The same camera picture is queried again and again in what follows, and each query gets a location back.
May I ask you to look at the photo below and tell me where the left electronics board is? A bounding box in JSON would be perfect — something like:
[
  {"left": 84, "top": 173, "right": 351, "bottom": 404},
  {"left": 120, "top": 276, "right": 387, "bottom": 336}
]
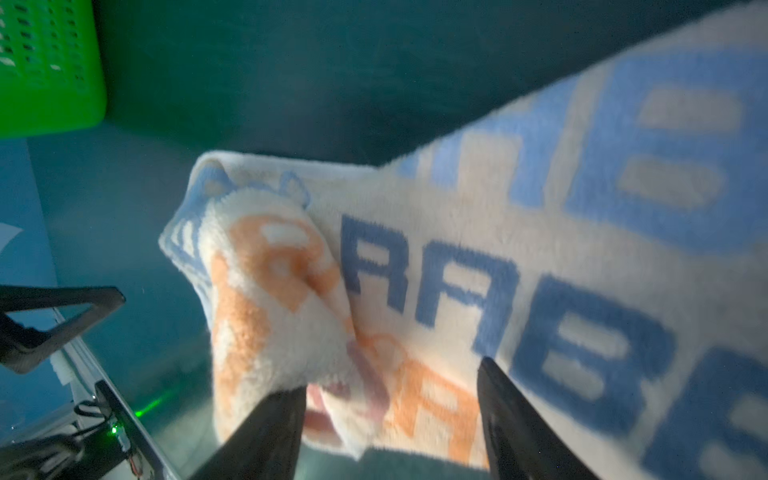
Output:
[{"left": 0, "top": 380, "right": 181, "bottom": 480}]

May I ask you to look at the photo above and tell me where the green plastic basket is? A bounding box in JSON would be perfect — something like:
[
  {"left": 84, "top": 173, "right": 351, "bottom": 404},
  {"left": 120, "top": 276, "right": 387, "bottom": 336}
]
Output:
[{"left": 1, "top": 0, "right": 107, "bottom": 140}]

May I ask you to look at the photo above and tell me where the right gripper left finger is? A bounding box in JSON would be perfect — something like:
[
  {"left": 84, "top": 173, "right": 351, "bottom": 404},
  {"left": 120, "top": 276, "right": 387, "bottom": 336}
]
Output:
[{"left": 192, "top": 387, "right": 306, "bottom": 480}]

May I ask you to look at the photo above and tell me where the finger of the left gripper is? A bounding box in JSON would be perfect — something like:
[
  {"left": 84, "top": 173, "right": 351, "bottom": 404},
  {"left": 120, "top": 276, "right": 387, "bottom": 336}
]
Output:
[{"left": 1, "top": 285, "right": 125, "bottom": 375}]

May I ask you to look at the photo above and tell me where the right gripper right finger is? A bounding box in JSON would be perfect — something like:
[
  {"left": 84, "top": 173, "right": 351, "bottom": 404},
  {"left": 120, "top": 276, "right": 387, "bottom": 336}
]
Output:
[{"left": 477, "top": 357, "right": 597, "bottom": 480}]

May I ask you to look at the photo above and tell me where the beige lettered towel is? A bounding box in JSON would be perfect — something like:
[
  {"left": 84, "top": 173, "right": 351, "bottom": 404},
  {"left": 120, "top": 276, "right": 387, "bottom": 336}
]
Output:
[{"left": 159, "top": 1, "right": 767, "bottom": 479}]

